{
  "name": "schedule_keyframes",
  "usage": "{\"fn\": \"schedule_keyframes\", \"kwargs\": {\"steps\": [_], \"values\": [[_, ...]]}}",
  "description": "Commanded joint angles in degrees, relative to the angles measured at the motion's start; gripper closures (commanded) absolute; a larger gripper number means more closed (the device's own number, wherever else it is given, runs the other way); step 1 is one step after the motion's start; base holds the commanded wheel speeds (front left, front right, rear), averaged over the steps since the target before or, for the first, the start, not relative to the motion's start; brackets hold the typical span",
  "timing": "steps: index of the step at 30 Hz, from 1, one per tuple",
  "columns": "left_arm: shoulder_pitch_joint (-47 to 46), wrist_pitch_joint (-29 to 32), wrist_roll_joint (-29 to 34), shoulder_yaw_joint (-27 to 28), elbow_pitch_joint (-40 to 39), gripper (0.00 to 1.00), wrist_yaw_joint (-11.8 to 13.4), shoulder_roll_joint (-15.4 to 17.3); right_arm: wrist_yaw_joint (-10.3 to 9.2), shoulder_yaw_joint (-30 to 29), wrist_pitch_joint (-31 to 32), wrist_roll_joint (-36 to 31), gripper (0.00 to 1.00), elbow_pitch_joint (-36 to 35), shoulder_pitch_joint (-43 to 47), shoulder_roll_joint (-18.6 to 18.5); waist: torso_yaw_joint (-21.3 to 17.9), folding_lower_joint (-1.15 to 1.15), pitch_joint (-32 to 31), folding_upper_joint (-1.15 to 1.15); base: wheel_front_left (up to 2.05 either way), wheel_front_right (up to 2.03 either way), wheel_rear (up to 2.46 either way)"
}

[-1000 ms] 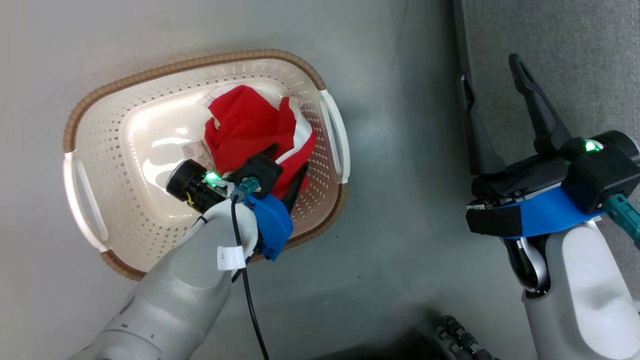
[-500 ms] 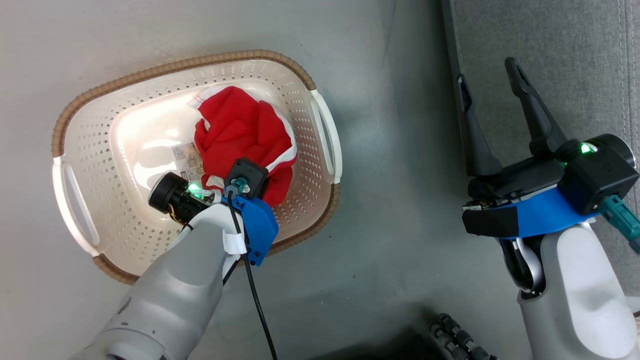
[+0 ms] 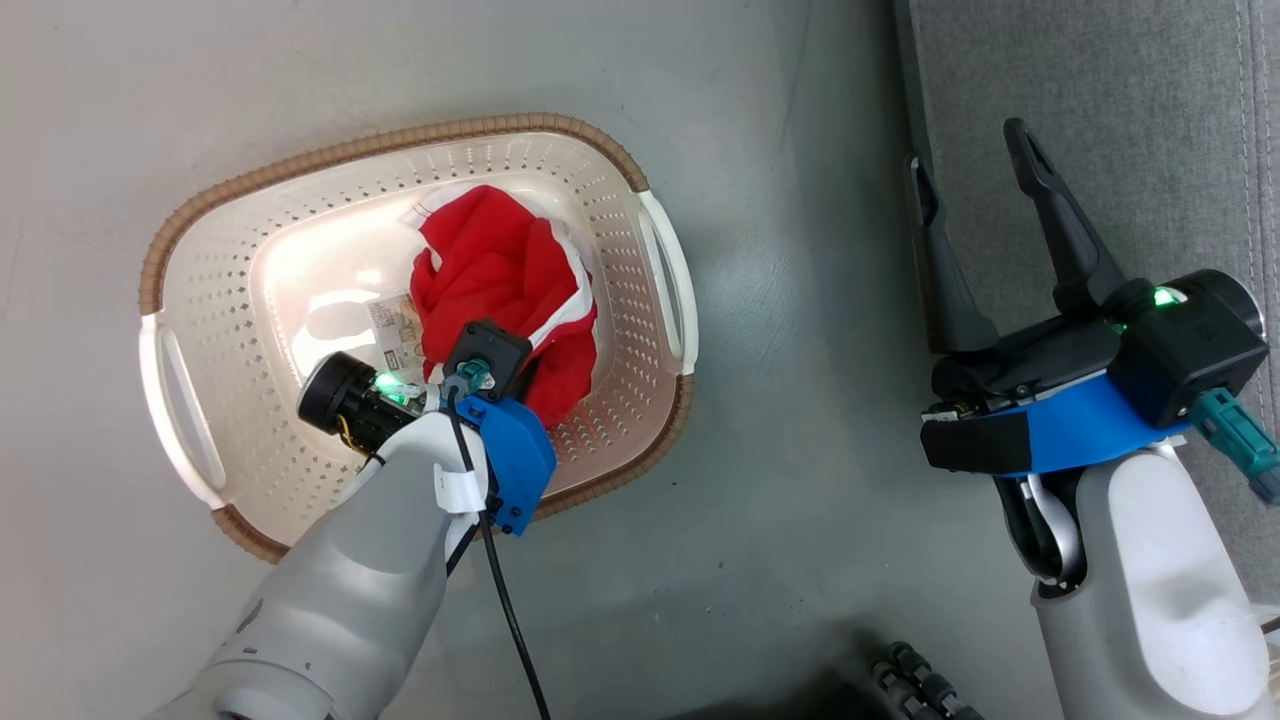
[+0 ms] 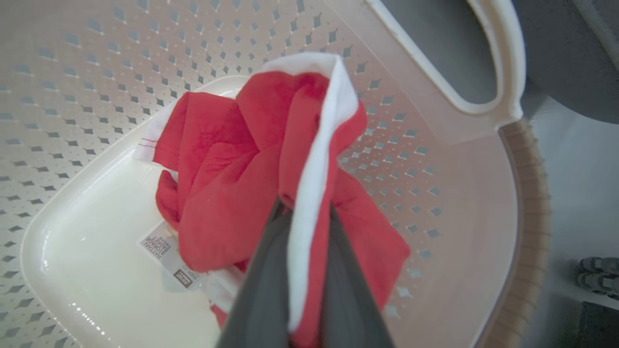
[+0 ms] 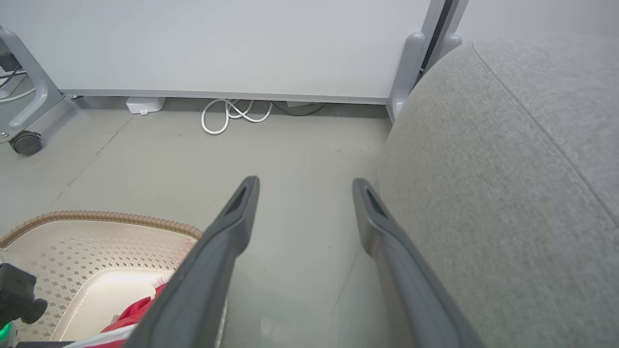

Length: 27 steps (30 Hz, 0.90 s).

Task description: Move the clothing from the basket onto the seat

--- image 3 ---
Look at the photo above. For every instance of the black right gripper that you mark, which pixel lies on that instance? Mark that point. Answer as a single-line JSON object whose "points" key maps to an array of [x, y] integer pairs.
{"points": [[1040, 365]]}

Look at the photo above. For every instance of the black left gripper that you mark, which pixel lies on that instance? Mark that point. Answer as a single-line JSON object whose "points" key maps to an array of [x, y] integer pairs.
{"points": [[345, 400]]}

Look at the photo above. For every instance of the red and white garment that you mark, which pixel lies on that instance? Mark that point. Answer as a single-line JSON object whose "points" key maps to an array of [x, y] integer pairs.
{"points": [[500, 280]]}

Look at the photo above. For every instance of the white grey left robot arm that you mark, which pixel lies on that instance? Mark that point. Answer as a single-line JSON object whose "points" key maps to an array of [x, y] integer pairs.
{"points": [[360, 580]]}

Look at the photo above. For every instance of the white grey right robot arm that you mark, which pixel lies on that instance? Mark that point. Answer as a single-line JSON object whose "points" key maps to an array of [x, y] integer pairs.
{"points": [[1150, 600]]}

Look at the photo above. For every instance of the grey fabric sofa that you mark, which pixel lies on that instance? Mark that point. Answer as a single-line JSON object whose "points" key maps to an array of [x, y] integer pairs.
{"points": [[1150, 130]]}

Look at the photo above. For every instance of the white basket label sticker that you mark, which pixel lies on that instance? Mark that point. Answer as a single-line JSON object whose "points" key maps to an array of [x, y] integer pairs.
{"points": [[395, 330]]}

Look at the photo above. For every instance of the cream perforated laundry basket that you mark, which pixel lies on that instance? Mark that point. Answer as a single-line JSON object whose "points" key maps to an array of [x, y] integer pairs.
{"points": [[260, 230]]}

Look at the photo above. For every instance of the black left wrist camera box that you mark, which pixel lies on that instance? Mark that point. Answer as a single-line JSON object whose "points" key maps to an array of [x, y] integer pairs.
{"points": [[488, 350]]}

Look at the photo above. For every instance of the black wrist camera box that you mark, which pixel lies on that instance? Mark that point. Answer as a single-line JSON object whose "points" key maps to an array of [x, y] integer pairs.
{"points": [[488, 350], [1190, 345]]}

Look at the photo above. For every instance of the blue right camera mount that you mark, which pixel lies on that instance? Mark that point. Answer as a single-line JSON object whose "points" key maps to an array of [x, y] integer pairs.
{"points": [[1090, 430]]}

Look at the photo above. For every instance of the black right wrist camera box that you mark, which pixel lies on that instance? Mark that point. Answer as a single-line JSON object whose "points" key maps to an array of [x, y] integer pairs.
{"points": [[1190, 345]]}

